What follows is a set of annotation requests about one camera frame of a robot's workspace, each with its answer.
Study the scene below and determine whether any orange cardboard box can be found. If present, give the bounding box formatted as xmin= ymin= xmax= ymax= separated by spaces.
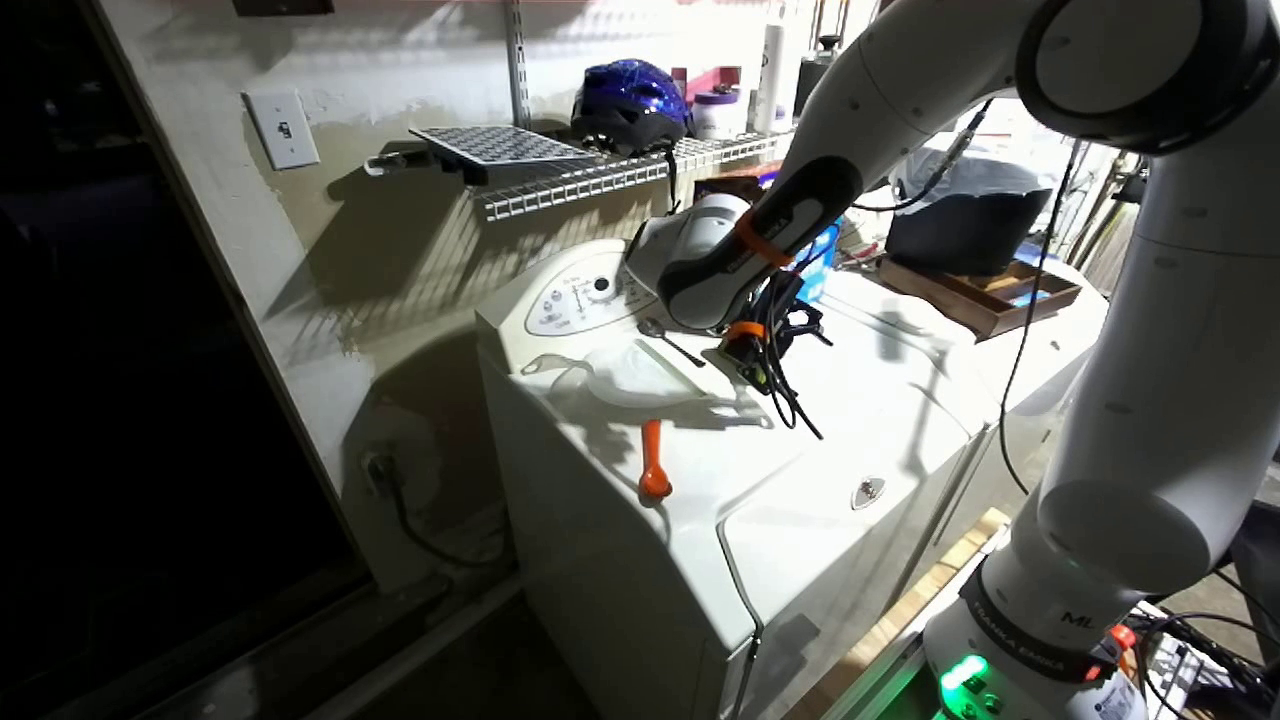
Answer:
xmin=689 ymin=159 xmax=783 ymax=209

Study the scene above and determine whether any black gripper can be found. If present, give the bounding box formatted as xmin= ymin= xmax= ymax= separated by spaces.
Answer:
xmin=717 ymin=270 xmax=827 ymax=444

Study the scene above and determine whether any white wall outlet plate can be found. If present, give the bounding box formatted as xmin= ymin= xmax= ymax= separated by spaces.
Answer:
xmin=239 ymin=85 xmax=325 ymax=175

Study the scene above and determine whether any black hanging robot cable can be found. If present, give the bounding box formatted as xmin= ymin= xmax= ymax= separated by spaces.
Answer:
xmin=990 ymin=131 xmax=1088 ymax=499

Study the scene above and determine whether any brown wooden tray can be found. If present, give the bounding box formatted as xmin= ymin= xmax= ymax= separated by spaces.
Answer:
xmin=863 ymin=251 xmax=1088 ymax=345

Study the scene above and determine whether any dark glass sliding door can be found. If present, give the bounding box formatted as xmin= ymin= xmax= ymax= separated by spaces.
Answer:
xmin=0 ymin=0 xmax=375 ymax=720

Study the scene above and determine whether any light wooden plank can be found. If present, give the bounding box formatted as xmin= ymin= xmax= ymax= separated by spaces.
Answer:
xmin=783 ymin=503 xmax=1016 ymax=720

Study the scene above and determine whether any green plastic object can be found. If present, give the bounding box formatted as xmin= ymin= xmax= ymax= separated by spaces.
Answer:
xmin=851 ymin=643 xmax=1007 ymax=720

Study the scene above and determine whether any blue cardboard box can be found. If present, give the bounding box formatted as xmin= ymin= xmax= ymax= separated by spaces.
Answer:
xmin=796 ymin=216 xmax=846 ymax=310

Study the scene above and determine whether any white washing machine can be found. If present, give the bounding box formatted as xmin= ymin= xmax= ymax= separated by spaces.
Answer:
xmin=472 ymin=237 xmax=1110 ymax=720

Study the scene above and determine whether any electronics and wires clutter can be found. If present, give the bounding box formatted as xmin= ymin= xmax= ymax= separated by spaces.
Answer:
xmin=1092 ymin=594 xmax=1280 ymax=720

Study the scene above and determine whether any pink plastic item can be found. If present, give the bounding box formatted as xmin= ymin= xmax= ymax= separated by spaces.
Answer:
xmin=685 ymin=60 xmax=744 ymax=108

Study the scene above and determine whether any white wire wall shelf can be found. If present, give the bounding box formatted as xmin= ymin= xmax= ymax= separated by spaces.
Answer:
xmin=472 ymin=123 xmax=803 ymax=228

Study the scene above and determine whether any black fabric bag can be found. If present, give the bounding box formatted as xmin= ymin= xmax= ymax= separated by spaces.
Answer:
xmin=882 ymin=148 xmax=1054 ymax=278

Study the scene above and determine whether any blue bicycle helmet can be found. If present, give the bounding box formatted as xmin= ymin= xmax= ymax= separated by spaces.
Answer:
xmin=570 ymin=56 xmax=694 ymax=155

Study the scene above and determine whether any black wall power cord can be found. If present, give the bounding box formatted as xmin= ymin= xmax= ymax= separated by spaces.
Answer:
xmin=361 ymin=446 xmax=516 ymax=576

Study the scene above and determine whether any grey gridded flat panel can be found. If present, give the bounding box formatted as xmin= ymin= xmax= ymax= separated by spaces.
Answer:
xmin=404 ymin=120 xmax=607 ymax=192

